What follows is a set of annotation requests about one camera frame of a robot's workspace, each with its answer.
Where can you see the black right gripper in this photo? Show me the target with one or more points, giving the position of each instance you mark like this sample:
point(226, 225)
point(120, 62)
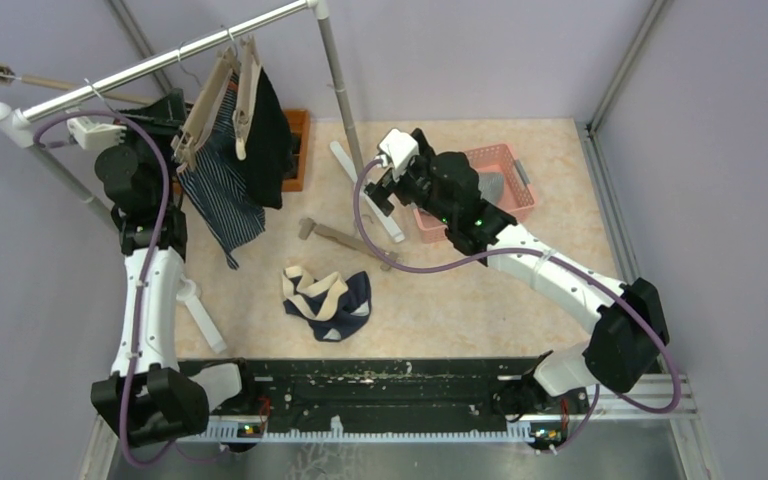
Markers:
point(381, 191)

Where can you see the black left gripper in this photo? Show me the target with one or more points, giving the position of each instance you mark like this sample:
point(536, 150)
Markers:
point(162, 119)

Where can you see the beige hanger of striped underwear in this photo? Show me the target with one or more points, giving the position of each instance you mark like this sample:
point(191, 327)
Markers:
point(200, 120)

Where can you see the grey striped underwear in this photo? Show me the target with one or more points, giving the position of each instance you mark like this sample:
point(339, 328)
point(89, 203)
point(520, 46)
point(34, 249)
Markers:
point(491, 186)

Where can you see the navy white striped underwear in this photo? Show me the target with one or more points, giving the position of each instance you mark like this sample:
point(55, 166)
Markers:
point(216, 190)

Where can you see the beige hanger of black underwear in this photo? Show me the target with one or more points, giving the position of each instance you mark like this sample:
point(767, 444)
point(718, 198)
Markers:
point(246, 65)

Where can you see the black underwear beige waistband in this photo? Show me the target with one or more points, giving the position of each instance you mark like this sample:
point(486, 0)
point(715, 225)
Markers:
point(268, 148)

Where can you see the beige hanger of navy underwear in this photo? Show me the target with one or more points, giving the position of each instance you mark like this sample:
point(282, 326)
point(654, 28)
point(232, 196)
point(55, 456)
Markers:
point(309, 227)

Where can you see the navy underwear beige waistband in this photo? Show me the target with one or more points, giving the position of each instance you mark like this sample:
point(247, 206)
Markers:
point(334, 307)

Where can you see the beige clip hanger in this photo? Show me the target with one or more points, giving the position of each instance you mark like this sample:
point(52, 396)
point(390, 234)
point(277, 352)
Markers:
point(9, 76)

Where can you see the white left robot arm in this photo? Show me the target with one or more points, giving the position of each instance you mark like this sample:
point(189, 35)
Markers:
point(147, 399)

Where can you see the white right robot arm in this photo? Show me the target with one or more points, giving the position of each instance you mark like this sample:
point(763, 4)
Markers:
point(625, 321)

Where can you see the pink plastic basket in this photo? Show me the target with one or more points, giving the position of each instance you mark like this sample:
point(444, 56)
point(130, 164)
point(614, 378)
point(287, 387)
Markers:
point(466, 197)

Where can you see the orange wooden tray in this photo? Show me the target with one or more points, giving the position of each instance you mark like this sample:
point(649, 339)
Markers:
point(299, 121)

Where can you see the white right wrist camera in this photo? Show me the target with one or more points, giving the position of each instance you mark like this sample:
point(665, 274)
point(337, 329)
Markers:
point(395, 151)

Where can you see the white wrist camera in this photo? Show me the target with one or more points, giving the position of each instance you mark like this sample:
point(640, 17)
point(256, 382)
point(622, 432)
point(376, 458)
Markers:
point(395, 151)
point(91, 135)

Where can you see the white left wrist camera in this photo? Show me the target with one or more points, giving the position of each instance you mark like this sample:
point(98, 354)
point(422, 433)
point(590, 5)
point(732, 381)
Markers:
point(91, 135)

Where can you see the silver clothes rack rail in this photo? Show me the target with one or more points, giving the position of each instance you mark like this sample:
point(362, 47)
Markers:
point(24, 127)

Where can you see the aluminium frame rail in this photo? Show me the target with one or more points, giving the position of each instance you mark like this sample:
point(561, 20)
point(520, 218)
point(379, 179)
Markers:
point(653, 390)

